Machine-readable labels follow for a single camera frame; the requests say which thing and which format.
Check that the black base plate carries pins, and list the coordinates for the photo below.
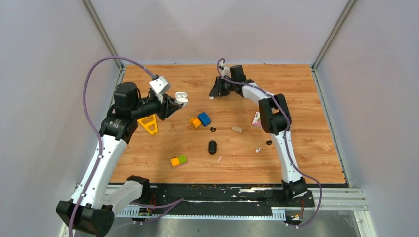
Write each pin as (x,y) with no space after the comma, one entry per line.
(208,200)

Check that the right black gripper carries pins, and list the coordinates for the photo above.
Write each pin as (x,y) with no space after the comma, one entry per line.
(218,90)

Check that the blue toy brick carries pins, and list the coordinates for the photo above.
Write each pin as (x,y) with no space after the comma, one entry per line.
(204,119)

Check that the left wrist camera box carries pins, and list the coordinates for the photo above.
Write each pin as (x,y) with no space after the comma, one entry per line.
(160,86)

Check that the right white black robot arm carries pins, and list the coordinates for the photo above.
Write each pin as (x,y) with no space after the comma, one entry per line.
(275,119)

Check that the pink card box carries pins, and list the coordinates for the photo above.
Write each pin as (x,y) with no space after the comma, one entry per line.
(257,120)

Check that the black oval case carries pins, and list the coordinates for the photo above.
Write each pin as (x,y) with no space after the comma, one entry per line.
(212,147)

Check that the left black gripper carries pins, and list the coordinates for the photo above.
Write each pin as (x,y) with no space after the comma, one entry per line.
(168,106)

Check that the orange green toy brick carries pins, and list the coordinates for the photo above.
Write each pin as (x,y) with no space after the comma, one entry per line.
(177,161)

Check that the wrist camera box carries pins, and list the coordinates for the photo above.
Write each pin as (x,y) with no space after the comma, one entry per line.
(225,71)
(160,86)

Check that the small wooden block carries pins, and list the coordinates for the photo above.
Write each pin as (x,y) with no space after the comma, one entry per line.
(237,129)

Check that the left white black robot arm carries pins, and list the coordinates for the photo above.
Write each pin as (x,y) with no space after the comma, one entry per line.
(89,209)

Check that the yellow toy brick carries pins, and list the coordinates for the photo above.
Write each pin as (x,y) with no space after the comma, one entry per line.
(194,122)

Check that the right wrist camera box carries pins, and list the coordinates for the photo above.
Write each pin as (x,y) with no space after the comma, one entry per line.
(225,71)

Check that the orange triangular plastic piece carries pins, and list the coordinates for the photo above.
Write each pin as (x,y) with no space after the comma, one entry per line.
(149,123)

